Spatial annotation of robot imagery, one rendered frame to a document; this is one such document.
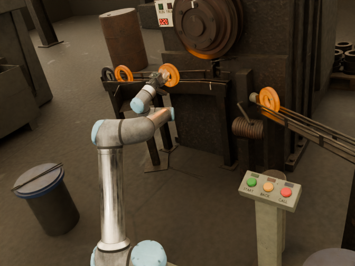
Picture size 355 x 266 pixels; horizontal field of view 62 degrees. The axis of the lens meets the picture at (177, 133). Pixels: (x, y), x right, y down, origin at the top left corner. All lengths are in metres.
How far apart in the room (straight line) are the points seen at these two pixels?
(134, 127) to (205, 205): 1.00
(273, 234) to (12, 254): 1.70
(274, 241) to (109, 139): 0.89
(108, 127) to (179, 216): 0.98
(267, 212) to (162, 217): 0.91
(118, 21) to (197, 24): 2.91
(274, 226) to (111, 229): 0.73
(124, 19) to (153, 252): 3.79
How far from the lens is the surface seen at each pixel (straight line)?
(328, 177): 2.36
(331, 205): 2.16
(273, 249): 1.58
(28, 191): 2.07
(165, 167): 2.52
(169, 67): 1.98
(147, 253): 1.43
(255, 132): 1.90
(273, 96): 1.72
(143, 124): 1.34
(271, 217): 1.42
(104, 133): 1.34
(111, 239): 1.45
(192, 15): 1.91
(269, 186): 1.34
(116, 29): 4.73
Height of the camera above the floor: 1.52
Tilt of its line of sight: 31 degrees down
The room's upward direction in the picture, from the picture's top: 11 degrees counter-clockwise
